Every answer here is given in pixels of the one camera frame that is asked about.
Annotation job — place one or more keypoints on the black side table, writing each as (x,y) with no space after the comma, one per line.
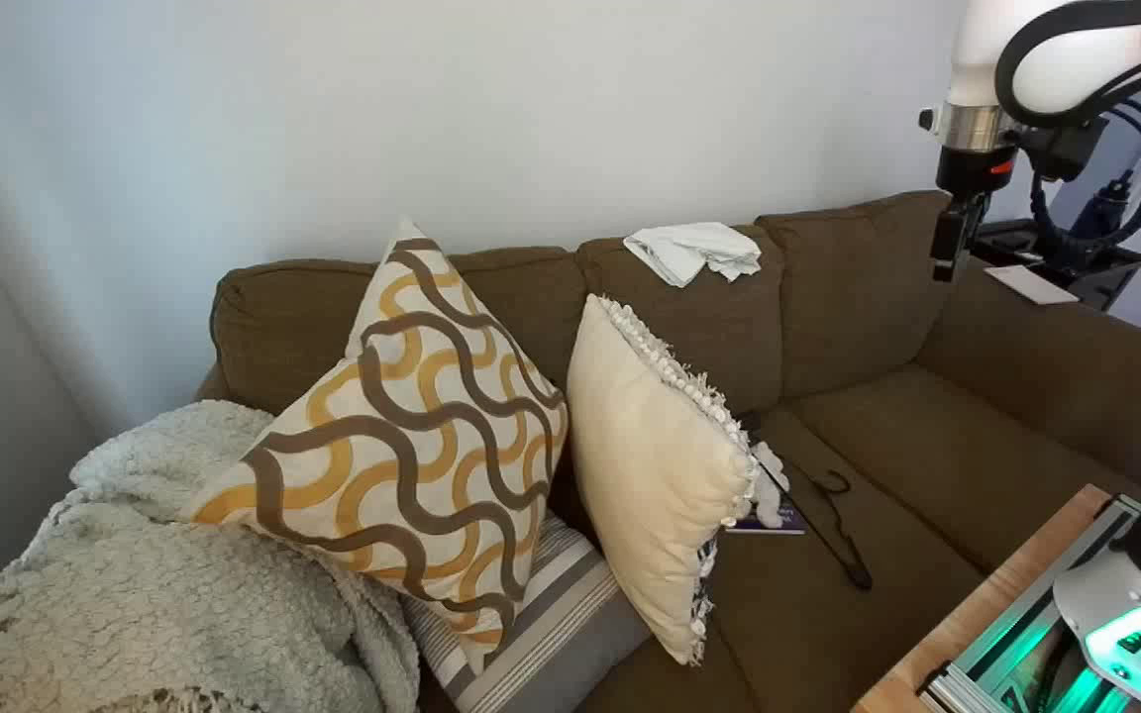
(1061,258)

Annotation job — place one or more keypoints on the black clothes hanger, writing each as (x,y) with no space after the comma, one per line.
(843,538)

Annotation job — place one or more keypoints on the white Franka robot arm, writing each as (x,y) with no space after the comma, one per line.
(1061,66)

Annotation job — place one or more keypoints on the white towel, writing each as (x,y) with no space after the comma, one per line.
(690,248)

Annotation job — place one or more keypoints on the fringed woven throw pillow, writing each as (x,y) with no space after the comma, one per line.
(653,462)

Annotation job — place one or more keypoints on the wavy patterned throw pillow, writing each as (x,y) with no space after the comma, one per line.
(413,447)

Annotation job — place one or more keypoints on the grey striped cushion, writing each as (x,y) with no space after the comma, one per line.
(533,636)

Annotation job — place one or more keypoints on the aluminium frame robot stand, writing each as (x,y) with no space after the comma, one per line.
(994,659)

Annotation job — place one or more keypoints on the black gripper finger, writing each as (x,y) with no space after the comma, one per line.
(948,252)

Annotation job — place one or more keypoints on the small white crumpled cloth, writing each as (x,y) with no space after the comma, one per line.
(772,478)

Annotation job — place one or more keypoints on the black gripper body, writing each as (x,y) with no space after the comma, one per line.
(974,170)

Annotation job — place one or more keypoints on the grey knit blanket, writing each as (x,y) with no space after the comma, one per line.
(137,579)

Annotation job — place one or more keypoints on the brown fabric sofa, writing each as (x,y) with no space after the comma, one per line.
(941,447)

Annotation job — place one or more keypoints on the white paper sheet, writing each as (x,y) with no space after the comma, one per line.
(1031,286)

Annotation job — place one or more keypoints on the purple flat book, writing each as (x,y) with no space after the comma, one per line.
(772,525)

